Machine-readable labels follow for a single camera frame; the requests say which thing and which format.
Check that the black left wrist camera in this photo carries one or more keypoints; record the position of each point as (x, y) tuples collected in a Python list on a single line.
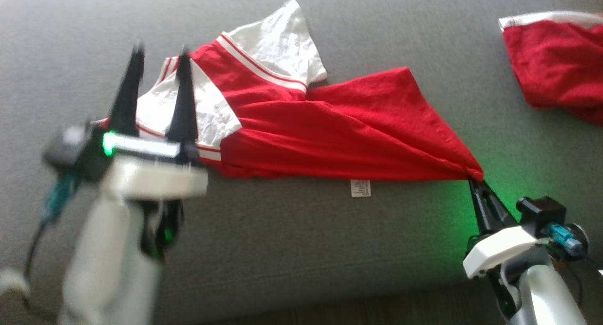
[(70, 150)]

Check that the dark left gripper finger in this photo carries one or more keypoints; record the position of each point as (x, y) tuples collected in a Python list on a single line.
[(127, 99), (183, 108)]

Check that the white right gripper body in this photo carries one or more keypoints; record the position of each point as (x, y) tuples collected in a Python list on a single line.
[(499, 249)]

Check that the red shirt with white sleeves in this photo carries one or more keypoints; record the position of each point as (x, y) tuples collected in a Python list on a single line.
[(330, 127)]

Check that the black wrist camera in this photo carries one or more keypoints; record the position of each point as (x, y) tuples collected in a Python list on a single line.
[(70, 150), (541, 214)]

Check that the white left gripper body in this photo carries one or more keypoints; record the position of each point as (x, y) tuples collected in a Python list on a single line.
[(150, 174)]

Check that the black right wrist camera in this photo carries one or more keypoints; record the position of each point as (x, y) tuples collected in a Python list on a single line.
[(541, 214)]

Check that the grey sofa seat cushion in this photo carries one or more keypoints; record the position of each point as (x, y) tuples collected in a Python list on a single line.
[(330, 249)]

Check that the red shorts with white waistband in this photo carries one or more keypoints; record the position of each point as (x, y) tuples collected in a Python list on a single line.
[(556, 66)]

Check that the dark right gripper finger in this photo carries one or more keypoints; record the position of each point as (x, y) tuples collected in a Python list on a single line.
[(500, 214), (481, 212)]

